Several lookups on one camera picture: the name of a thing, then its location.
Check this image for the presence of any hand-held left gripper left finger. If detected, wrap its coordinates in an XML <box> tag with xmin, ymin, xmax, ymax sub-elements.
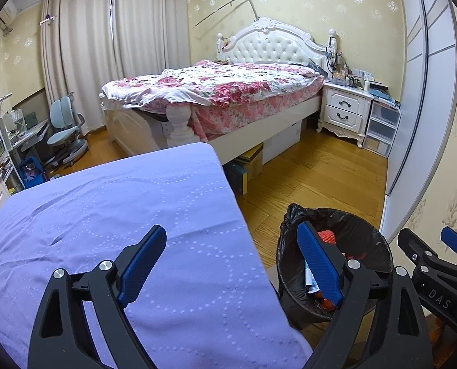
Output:
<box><xmin>28</xmin><ymin>225</ymin><xmax>168</xmax><ymax>369</ymax></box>

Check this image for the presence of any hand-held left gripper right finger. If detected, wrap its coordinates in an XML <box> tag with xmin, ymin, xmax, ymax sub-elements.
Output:
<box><xmin>296</xmin><ymin>221</ymin><xmax>433</xmax><ymax>369</ymax></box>

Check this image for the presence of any teal white toothbrush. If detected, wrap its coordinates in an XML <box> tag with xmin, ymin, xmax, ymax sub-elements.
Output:
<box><xmin>304</xmin><ymin>257</ymin><xmax>321</xmax><ymax>295</ymax></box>

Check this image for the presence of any orange bag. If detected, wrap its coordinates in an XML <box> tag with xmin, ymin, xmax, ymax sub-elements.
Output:
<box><xmin>313</xmin><ymin>292</ymin><xmax>337</xmax><ymax>312</ymax></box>

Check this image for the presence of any black lined trash bin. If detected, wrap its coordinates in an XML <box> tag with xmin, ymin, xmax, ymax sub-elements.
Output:
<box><xmin>276</xmin><ymin>203</ymin><xmax>394</xmax><ymax>316</ymax></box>

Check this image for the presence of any black plastic bin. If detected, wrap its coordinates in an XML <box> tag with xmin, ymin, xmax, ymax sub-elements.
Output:
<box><xmin>276</xmin><ymin>215</ymin><xmax>394</xmax><ymax>331</ymax></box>

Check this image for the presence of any clear plastic drawer unit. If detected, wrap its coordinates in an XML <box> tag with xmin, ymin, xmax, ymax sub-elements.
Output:
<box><xmin>363</xmin><ymin>100</ymin><xmax>402</xmax><ymax>158</ymax></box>

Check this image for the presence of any white sliding wardrobe door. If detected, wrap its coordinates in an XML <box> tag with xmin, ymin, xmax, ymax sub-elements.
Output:
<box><xmin>380</xmin><ymin>0</ymin><xmax>457</xmax><ymax>235</ymax></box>

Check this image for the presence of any brown cardboard box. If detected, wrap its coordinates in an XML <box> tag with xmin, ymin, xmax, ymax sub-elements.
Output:
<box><xmin>224</xmin><ymin>142</ymin><xmax>265</xmax><ymax>195</ymax></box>

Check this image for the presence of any white storage box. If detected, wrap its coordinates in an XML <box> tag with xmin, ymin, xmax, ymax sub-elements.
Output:
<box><xmin>261</xmin><ymin>121</ymin><xmax>304</xmax><ymax>164</ymax></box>

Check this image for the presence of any blue plastic basket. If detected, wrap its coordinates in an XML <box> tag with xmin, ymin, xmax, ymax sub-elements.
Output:
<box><xmin>19</xmin><ymin>157</ymin><xmax>50</xmax><ymax>187</ymax></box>

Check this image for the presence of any stack of books and papers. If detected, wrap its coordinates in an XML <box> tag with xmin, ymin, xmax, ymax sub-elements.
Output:
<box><xmin>368</xmin><ymin>82</ymin><xmax>402</xmax><ymax>110</ymax></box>

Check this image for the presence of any white two-drawer nightstand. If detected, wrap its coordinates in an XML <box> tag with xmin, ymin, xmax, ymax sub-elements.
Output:
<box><xmin>317</xmin><ymin>82</ymin><xmax>373</xmax><ymax>149</ymax></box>

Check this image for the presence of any pink floral bed sheet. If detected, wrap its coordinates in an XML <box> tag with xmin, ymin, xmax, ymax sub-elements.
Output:
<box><xmin>136</xmin><ymin>85</ymin><xmax>325</xmax><ymax>141</ymax></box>

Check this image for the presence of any white study desk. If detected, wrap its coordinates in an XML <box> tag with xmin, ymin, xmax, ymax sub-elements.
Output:
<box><xmin>0</xmin><ymin>109</ymin><xmax>50</xmax><ymax>185</ymax></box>

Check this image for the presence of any pale blue desk chair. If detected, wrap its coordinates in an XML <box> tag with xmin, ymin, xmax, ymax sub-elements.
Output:
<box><xmin>46</xmin><ymin>91</ymin><xmax>89</xmax><ymax>168</ymax></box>

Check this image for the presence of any cluster of small bottles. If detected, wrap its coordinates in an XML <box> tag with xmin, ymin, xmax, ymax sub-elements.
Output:
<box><xmin>326</xmin><ymin>42</ymin><xmax>373</xmax><ymax>89</ymax></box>

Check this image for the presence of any dark grey cloth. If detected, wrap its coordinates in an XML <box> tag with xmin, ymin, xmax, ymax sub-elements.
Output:
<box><xmin>297</xmin><ymin>61</ymin><xmax>331</xmax><ymax>77</ymax></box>

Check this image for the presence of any pink floral duvet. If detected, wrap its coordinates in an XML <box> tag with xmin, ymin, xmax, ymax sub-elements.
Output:
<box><xmin>101</xmin><ymin>59</ymin><xmax>325</xmax><ymax>108</ymax></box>

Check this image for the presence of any beige curtain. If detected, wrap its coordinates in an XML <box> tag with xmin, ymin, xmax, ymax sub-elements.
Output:
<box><xmin>40</xmin><ymin>0</ymin><xmax>117</xmax><ymax>135</ymax></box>
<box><xmin>111</xmin><ymin>0</ymin><xmax>192</xmax><ymax>81</ymax></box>

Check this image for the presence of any thin bent metal rod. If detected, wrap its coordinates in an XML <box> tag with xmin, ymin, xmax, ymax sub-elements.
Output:
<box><xmin>193</xmin><ymin>0</ymin><xmax>260</xmax><ymax>29</ymax></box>

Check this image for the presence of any white air conditioner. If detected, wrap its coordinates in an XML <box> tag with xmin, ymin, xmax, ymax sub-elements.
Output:
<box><xmin>0</xmin><ymin>0</ymin><xmax>19</xmax><ymax>33</ymax></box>

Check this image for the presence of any white tufted bed frame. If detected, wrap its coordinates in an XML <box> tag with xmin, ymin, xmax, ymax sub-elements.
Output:
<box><xmin>100</xmin><ymin>17</ymin><xmax>338</xmax><ymax>162</ymax></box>

